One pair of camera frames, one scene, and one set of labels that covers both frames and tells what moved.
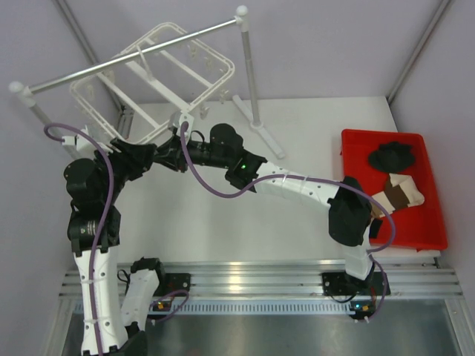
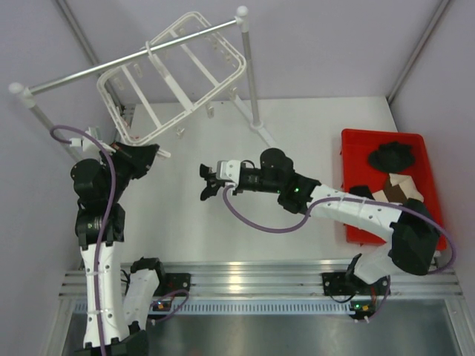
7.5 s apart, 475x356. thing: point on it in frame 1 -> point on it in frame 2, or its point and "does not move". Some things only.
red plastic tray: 418,227 does not move
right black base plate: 342,283 does not move
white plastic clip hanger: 139,96 -> 190,24
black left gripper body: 125,167 does not move
